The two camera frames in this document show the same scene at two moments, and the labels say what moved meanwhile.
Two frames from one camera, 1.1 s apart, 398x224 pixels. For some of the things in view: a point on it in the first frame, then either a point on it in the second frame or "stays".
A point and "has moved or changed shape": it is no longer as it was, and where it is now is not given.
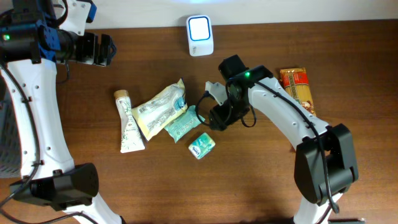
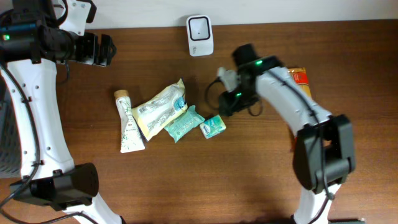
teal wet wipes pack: [185, 124] stays
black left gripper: [91, 55] stays
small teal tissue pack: [202, 146] has moved or changed shape
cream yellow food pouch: [152, 115] stays
